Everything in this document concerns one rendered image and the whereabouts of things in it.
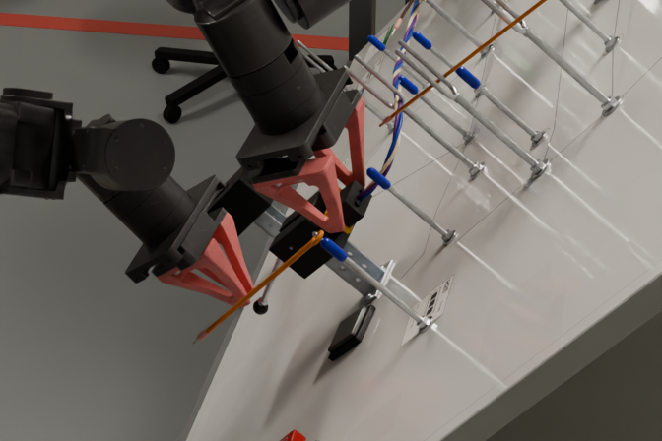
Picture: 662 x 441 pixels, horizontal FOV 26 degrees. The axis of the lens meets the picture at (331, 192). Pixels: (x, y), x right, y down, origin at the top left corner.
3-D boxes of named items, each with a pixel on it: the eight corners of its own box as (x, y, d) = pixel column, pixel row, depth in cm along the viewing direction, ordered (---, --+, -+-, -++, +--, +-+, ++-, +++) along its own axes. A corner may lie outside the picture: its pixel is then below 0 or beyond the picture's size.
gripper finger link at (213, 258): (291, 256, 127) (220, 182, 124) (262, 311, 122) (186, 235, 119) (241, 280, 131) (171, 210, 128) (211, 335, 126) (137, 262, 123)
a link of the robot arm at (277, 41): (177, 2, 107) (200, 19, 102) (253, -47, 108) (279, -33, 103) (222, 76, 111) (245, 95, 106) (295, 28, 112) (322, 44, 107)
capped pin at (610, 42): (607, 54, 111) (526, -19, 109) (605, 49, 112) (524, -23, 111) (621, 40, 110) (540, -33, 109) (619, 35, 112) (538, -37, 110)
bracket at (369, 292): (376, 273, 122) (332, 236, 121) (393, 261, 121) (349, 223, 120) (360, 309, 119) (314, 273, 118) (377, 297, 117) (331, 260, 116)
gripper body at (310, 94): (358, 85, 113) (316, 8, 110) (315, 163, 106) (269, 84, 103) (291, 100, 117) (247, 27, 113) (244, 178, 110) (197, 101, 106)
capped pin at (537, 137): (542, 143, 109) (458, 70, 108) (530, 150, 111) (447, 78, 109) (549, 129, 110) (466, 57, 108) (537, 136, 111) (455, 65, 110)
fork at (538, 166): (549, 168, 104) (403, 42, 101) (531, 183, 105) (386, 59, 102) (550, 156, 106) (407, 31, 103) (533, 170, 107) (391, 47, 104)
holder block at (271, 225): (253, 278, 162) (185, 222, 160) (320, 214, 155) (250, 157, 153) (242, 300, 158) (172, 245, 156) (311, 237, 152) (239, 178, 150)
